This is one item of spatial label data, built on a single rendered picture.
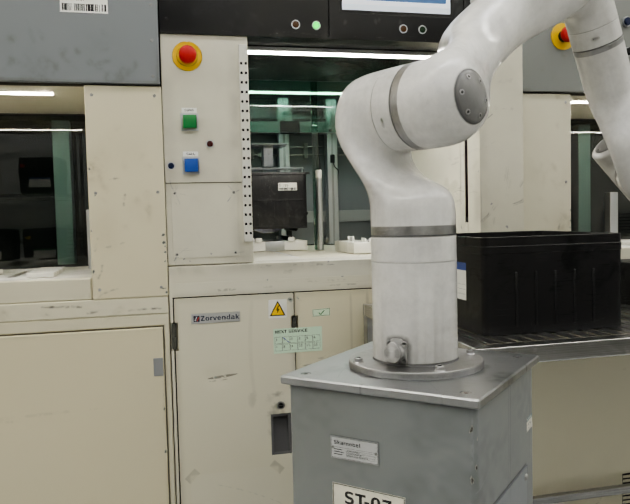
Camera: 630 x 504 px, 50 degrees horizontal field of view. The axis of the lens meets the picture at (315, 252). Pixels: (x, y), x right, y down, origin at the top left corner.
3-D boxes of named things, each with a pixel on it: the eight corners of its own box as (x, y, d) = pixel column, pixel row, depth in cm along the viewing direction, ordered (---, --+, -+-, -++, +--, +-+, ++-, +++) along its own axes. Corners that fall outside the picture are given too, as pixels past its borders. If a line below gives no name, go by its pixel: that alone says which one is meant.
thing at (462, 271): (424, 314, 144) (422, 234, 143) (541, 307, 150) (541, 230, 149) (484, 336, 117) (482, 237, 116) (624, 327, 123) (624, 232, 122)
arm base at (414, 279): (456, 387, 84) (453, 237, 83) (324, 371, 94) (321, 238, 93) (500, 357, 100) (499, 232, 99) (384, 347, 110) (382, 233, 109)
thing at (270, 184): (236, 242, 211) (233, 140, 209) (229, 240, 231) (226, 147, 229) (312, 240, 217) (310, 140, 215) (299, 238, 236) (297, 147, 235)
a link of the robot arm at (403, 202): (416, 237, 87) (413, 49, 86) (323, 236, 102) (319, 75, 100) (474, 233, 95) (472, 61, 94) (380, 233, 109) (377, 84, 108)
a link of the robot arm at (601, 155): (673, 183, 132) (659, 167, 141) (634, 135, 129) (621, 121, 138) (635, 209, 136) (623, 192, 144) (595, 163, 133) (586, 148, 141)
